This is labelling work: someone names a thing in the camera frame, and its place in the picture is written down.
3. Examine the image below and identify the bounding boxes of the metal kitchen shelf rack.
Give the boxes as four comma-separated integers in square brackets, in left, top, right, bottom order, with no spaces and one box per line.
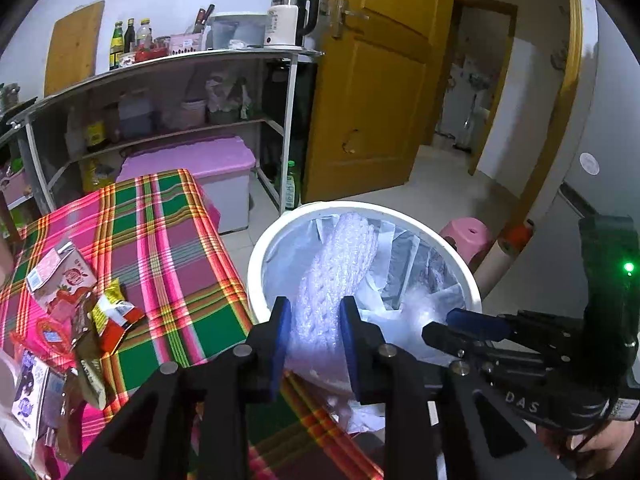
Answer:
[1,47,324,214]

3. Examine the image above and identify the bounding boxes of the dark sauce bottle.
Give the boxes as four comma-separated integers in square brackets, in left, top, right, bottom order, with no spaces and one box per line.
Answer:
[124,18,136,53]

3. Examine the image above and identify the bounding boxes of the wooden cutting board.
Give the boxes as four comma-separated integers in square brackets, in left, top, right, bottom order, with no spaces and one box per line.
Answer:
[43,0,105,96]

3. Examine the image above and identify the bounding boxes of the plaid tablecloth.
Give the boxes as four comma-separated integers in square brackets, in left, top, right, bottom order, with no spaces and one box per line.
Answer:
[1,169,383,479]

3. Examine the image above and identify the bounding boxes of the green bottle on floor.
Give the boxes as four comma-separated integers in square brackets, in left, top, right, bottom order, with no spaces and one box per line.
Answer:
[284,160,299,210]

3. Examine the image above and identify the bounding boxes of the yellow wooden door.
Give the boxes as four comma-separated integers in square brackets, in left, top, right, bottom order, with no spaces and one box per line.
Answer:
[303,0,454,202]

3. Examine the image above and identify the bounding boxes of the white electric kettle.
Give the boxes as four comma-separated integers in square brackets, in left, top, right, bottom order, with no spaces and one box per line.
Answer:
[264,0,320,49]

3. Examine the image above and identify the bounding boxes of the yellow red snack wrapper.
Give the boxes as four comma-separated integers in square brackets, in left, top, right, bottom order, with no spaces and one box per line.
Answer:
[90,278,145,354]

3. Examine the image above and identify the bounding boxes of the white trash bin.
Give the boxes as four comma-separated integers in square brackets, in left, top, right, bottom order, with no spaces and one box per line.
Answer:
[246,200,482,396]

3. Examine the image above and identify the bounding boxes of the grey plastic basin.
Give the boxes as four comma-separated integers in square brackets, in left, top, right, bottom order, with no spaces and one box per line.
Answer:
[205,12,267,50]

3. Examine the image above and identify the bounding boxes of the pink lidded storage box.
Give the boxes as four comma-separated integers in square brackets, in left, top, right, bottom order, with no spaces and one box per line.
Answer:
[117,136,256,233]

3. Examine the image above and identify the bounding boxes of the brown coffee sachet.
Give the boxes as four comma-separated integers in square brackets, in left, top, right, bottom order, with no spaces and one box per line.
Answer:
[72,330,107,410]

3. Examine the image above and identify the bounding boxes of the red round jelly lid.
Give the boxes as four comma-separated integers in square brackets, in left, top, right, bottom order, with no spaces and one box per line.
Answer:
[26,316,73,360]

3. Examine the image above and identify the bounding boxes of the green glass bottle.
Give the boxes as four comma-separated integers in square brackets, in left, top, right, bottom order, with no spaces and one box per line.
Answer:
[108,21,124,70]

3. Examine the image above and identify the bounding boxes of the purple blueberry milk carton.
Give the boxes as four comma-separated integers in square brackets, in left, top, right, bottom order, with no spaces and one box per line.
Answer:
[11,349,65,462]

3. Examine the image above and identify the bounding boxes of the clear plastic bottle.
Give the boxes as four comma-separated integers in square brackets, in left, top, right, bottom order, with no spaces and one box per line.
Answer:
[136,18,153,51]

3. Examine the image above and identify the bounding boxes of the pink plastic stool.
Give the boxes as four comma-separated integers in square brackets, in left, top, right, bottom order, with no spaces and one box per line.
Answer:
[439,217,494,266]

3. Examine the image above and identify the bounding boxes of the white foam net wrap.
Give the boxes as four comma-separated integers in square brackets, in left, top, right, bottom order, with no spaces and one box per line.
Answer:
[288,212,378,367]

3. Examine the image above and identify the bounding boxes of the right hand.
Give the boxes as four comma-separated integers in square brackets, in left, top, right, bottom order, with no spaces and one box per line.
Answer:
[536,420,639,479]

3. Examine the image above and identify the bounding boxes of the strawberry milk carton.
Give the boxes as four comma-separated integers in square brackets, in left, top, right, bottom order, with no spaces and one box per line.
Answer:
[26,240,96,323]

